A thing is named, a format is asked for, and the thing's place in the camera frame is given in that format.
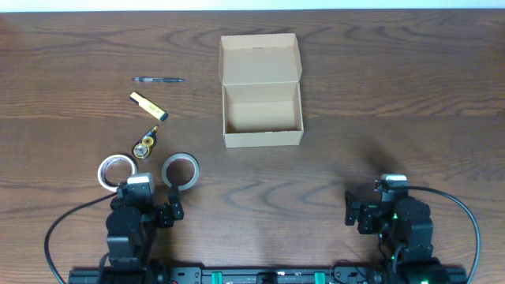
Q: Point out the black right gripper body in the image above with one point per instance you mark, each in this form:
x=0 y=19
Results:
x=371 y=222

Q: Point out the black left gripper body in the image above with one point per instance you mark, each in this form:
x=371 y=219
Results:
x=165 y=217

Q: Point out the grey tape roll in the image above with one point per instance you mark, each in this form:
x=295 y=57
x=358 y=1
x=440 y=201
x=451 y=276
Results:
x=180 y=171

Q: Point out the white tape roll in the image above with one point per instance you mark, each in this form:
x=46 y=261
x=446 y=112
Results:
x=109 y=161

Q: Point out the brown cardboard box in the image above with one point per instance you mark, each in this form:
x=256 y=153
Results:
x=260 y=77

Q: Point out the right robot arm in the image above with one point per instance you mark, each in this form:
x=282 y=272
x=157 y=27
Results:
x=404 y=229

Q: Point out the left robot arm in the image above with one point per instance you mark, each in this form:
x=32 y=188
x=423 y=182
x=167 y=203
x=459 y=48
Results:
x=132 y=228

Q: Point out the yellow highlighter marker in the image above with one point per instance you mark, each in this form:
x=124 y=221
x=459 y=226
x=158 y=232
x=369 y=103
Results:
x=149 y=106

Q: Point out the black ballpoint pen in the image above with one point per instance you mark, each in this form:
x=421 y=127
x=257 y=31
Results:
x=169 y=80

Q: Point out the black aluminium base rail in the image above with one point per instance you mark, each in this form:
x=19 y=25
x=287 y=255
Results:
x=334 y=275

